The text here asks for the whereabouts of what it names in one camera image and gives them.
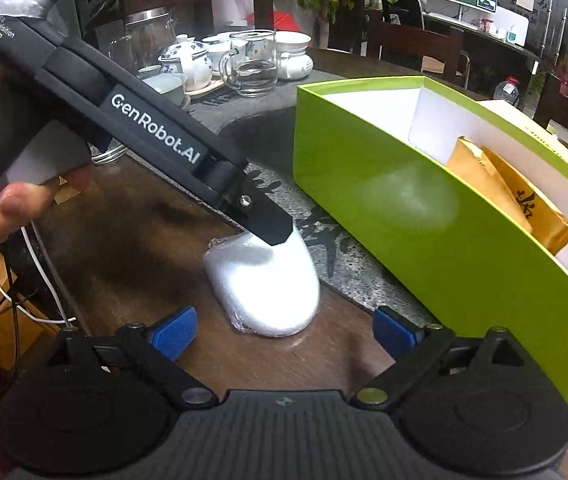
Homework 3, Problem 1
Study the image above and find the white tea cake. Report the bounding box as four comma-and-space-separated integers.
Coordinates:
203, 230, 320, 338

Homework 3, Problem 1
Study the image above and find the plastic water bottle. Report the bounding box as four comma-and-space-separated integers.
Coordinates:
493, 76, 520, 106

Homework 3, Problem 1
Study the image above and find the green open gift box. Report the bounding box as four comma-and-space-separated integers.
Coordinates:
293, 76, 568, 400

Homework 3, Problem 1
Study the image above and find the grey calligraphy table mat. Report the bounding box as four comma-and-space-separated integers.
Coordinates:
189, 74, 436, 321

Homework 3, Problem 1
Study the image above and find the gold foil tea packet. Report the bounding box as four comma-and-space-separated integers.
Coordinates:
447, 136, 568, 256

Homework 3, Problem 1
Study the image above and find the dark wooden chair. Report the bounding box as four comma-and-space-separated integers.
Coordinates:
366, 22, 468, 88

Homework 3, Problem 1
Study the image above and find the clear glass pitcher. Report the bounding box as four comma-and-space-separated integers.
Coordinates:
219, 29, 278, 98

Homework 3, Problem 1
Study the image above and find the blue white porcelain teapot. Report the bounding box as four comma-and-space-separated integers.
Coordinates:
158, 35, 213, 92

